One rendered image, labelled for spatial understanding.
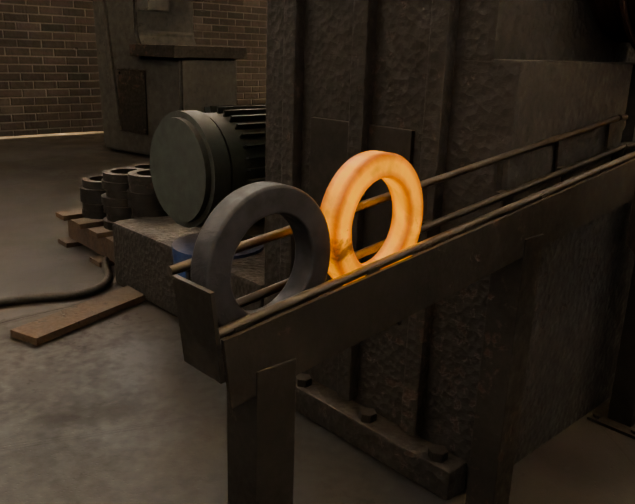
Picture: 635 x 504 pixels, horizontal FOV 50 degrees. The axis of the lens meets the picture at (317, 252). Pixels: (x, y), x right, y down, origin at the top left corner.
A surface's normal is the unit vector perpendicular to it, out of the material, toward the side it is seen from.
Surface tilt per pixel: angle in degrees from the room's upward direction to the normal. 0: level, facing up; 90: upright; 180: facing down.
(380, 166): 90
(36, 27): 90
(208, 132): 45
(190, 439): 0
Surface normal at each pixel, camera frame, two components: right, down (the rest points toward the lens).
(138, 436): 0.03, -0.96
